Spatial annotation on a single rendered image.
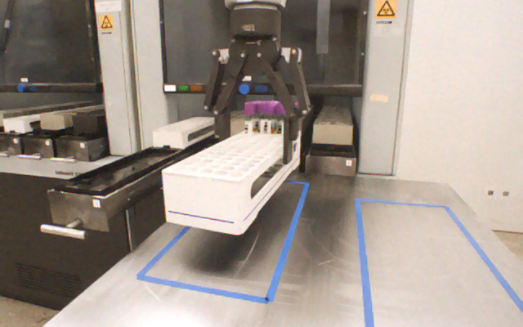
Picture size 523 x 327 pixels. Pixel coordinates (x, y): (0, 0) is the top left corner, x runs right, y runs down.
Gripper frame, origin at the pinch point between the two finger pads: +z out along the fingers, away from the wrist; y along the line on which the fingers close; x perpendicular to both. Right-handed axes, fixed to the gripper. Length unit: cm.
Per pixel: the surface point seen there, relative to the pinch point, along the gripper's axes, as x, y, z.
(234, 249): -15.7, 3.1, 9.1
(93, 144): 33, -71, 12
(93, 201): -6.2, -29.8, 11.6
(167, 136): 28.4, -37.2, 6.5
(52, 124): 36, -94, 7
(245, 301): -23.7, 7.7, 9.1
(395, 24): 48, 22, -24
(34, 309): 29, -117, 92
